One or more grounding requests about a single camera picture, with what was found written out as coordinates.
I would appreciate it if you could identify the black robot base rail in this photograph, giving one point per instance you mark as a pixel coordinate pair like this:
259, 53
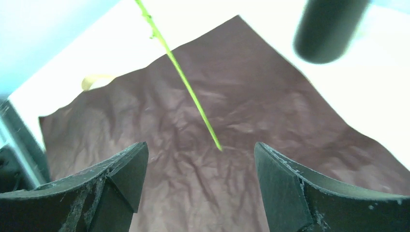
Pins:
23, 164

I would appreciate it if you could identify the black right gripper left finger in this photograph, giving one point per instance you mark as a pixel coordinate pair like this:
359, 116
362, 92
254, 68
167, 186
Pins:
101, 198

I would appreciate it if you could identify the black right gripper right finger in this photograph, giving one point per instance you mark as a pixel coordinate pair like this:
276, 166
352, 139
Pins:
297, 198

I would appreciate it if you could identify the red paper bouquet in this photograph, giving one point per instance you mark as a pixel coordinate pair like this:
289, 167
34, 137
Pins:
250, 94

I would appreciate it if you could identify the beige satin ribbon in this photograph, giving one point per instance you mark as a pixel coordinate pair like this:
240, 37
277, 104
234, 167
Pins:
94, 81

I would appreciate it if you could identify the brown small rose stem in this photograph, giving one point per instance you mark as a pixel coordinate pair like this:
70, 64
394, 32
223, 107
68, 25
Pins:
157, 34

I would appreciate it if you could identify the black cylindrical vase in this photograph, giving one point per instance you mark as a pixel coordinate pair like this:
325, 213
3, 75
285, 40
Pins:
326, 28

